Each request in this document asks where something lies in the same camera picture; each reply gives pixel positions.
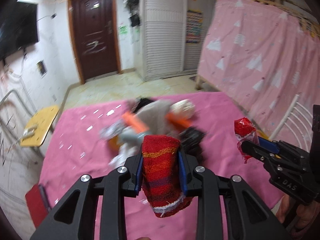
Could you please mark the colourful wall chart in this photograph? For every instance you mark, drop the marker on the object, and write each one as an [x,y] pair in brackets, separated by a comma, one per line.
[194,26]

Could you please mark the red knitted sock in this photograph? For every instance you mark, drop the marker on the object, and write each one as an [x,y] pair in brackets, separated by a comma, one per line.
[161,177]

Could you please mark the white power strip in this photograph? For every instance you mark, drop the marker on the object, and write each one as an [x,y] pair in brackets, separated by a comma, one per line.
[29,131]

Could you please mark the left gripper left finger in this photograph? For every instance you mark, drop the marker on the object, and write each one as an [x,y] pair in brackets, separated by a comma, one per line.
[73,217]

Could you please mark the black wall television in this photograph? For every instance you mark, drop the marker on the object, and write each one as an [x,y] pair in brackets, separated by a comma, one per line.
[19,29]

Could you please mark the white tissue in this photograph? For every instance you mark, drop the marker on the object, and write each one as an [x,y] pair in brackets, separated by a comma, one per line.
[120,151]

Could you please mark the white louvered wardrobe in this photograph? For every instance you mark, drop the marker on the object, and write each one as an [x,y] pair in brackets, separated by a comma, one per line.
[165,52]

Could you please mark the black bags on hooks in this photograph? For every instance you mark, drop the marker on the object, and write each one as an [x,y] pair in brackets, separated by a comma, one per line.
[133,7]

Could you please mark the red chair seat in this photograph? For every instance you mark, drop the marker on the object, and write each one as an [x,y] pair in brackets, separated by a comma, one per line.
[37,203]

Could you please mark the dark brown door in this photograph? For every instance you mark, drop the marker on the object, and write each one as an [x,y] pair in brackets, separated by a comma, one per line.
[94,37]

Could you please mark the yellow wooden side table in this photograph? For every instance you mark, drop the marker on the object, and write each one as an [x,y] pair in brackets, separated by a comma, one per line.
[44,118]

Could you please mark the pink tree-print bed curtain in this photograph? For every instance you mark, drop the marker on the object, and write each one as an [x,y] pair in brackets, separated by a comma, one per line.
[267,107]

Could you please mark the person's right hand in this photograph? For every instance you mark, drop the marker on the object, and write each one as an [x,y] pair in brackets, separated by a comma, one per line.
[306,216]

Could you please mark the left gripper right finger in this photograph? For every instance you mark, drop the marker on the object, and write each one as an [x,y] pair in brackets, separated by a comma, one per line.
[227,207]

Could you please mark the red plastic wrapper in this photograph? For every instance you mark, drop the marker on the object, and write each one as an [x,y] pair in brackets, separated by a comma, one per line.
[245,131]

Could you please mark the white crumpled paper ball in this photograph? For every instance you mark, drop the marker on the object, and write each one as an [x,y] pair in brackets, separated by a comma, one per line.
[183,109]

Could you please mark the pink star tablecloth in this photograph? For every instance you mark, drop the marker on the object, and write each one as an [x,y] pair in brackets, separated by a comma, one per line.
[75,149]

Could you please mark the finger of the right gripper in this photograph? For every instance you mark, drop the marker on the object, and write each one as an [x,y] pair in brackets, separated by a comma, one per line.
[268,145]
[259,153]

